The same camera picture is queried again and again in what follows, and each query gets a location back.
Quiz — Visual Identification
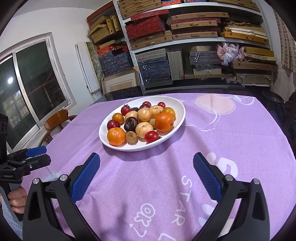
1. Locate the small orange tangerine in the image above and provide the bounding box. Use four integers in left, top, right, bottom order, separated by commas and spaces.
107, 128, 126, 146

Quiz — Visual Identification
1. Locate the small dark red plum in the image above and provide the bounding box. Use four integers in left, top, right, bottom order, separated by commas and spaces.
139, 104, 151, 109

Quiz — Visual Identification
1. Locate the dark purple oblong fruit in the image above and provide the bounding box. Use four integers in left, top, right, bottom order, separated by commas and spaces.
130, 108, 139, 112

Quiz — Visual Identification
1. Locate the red cherry tomato front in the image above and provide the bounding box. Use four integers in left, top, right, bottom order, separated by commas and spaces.
144, 131, 161, 144

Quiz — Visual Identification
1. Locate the large orange tangerine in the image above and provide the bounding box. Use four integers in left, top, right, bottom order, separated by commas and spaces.
154, 113, 174, 133

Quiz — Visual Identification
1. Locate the wooden chair left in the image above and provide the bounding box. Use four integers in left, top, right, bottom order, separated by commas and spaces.
38, 109, 77, 147

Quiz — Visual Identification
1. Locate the window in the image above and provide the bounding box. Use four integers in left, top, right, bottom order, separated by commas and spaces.
1, 33, 76, 152

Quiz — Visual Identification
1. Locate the large dark red plum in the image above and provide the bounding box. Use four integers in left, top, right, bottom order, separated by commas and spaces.
107, 120, 120, 130

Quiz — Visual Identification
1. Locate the cardboard framed picture box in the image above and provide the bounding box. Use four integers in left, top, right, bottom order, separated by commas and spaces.
101, 67, 139, 95

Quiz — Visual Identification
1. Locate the small red cherry tomato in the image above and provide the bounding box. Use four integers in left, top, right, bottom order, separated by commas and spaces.
158, 102, 166, 108

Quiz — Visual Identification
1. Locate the white oval plate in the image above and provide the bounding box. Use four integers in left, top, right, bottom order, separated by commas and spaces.
99, 95, 186, 152

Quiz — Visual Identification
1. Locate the checkered curtain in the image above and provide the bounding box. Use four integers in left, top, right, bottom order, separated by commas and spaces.
273, 10, 296, 73

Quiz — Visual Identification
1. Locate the striped pepino melon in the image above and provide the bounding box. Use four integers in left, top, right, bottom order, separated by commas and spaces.
137, 108, 152, 122

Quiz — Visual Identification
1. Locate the purple tablecloth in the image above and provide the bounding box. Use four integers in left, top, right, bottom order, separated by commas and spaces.
23, 93, 295, 240

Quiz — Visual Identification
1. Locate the person left hand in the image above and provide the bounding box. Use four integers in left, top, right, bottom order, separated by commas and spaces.
8, 187, 27, 214

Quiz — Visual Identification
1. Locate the small yellow orange fruit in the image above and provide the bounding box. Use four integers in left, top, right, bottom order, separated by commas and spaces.
162, 107, 176, 119

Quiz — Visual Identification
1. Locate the pale yellow loquat back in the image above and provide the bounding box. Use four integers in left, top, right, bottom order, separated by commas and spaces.
135, 122, 154, 138

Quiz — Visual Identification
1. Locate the orange round persimmon fruit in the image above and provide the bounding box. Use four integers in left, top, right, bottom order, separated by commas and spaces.
112, 113, 125, 125

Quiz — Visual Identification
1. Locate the pink crumpled cloth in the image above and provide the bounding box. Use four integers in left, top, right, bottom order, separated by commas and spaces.
217, 43, 245, 66

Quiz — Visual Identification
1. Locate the pale yellow spotted loquat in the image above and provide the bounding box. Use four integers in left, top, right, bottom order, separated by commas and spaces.
149, 105, 164, 118

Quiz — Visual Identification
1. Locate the red cherry tomato back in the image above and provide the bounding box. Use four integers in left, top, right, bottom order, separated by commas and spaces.
142, 101, 152, 107

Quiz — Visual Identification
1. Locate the grey knitted sleeve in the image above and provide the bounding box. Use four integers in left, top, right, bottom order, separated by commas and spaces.
1, 193, 23, 239

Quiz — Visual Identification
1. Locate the large yellow pear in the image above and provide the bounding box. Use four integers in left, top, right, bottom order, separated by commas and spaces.
125, 110, 137, 120

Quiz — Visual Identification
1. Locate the white door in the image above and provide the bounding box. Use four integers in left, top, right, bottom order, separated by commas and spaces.
75, 42, 102, 102

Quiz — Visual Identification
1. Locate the metal storage shelf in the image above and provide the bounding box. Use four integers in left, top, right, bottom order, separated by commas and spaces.
112, 0, 277, 95

